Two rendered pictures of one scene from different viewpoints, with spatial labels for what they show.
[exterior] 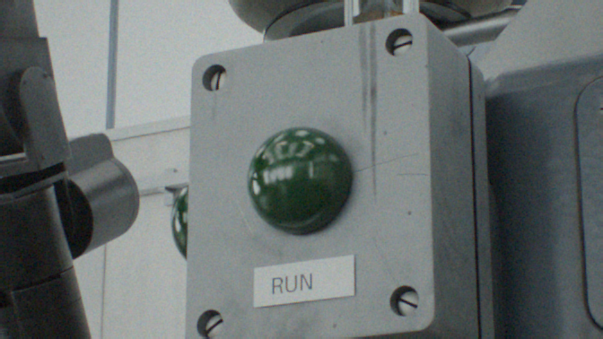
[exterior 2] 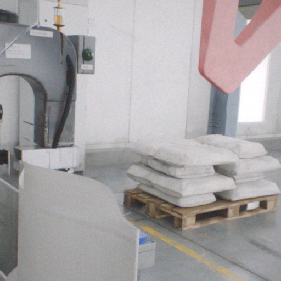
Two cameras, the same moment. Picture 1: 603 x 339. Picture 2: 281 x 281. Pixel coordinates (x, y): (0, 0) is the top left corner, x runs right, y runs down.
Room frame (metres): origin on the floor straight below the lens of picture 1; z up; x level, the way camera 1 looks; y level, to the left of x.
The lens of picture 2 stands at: (1.38, 0.67, 1.26)
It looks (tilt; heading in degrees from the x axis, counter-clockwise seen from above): 9 degrees down; 208
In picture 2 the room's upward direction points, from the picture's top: 3 degrees clockwise
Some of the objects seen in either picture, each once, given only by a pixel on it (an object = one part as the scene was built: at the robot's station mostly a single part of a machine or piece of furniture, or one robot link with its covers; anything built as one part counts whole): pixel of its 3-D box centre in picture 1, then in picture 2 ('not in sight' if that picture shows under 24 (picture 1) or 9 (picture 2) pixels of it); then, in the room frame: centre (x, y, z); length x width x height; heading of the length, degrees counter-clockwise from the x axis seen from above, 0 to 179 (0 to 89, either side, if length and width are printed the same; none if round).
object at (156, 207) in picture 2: not in sight; (200, 199); (-2.56, -0.78, 0.07); 1.20 x 0.82 x 0.14; 156
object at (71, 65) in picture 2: not in sight; (62, 91); (0.52, -0.01, 1.20); 0.05 x 0.05 x 0.27; 64
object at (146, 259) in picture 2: not in sight; (133, 251); (0.43, 0.15, 0.81); 0.08 x 0.08 x 0.06; 64
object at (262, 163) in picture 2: not in sight; (242, 162); (-2.76, -0.47, 0.44); 0.68 x 0.44 x 0.15; 154
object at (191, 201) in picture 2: not in sight; (174, 190); (-2.24, -0.91, 0.20); 0.66 x 0.44 x 0.12; 64
